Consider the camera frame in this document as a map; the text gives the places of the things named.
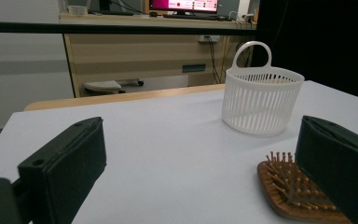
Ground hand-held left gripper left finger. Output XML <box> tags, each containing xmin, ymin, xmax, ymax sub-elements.
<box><xmin>17</xmin><ymin>116</ymin><xmax>107</xmax><ymax>224</ymax></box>

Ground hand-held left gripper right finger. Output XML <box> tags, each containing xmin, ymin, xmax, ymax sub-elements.
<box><xmin>294</xmin><ymin>115</ymin><xmax>358</xmax><ymax>224</ymax></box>

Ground wooden paddle hairbrush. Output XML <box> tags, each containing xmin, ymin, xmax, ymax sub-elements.
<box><xmin>256</xmin><ymin>151</ymin><xmax>353</xmax><ymax>224</ymax></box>

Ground white plastic slotted basket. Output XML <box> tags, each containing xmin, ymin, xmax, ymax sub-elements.
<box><xmin>221</xmin><ymin>40</ymin><xmax>306</xmax><ymax>136</ymax></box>

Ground white chair base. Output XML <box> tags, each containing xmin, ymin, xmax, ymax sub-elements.
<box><xmin>83</xmin><ymin>79</ymin><xmax>123</xmax><ymax>96</ymax></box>

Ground wooden office desk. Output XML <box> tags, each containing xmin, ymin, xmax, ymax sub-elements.
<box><xmin>59</xmin><ymin>12</ymin><xmax>257</xmax><ymax>98</ymax></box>

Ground black curtain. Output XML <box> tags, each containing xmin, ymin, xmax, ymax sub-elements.
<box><xmin>251</xmin><ymin>0</ymin><xmax>358</xmax><ymax>104</ymax></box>

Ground clear plastic container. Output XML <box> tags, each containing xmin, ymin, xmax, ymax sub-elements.
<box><xmin>67</xmin><ymin>5</ymin><xmax>90</xmax><ymax>16</ymax></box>

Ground black keyboard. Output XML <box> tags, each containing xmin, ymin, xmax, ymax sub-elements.
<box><xmin>162</xmin><ymin>12</ymin><xmax>219</xmax><ymax>21</ymax></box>

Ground computer monitor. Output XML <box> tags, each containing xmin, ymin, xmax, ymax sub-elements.
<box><xmin>148</xmin><ymin>0</ymin><xmax>219</xmax><ymax>14</ymax></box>

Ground black horizontal frame bar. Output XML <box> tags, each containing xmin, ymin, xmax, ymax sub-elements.
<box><xmin>0</xmin><ymin>21</ymin><xmax>257</xmax><ymax>35</ymax></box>

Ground black desk cables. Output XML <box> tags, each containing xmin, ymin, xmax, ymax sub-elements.
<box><xmin>207</xmin><ymin>36</ymin><xmax>224</xmax><ymax>84</ymax></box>

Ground white wall power outlet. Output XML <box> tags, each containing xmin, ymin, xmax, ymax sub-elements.
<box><xmin>198</xmin><ymin>35</ymin><xmax>221</xmax><ymax>44</ymax></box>

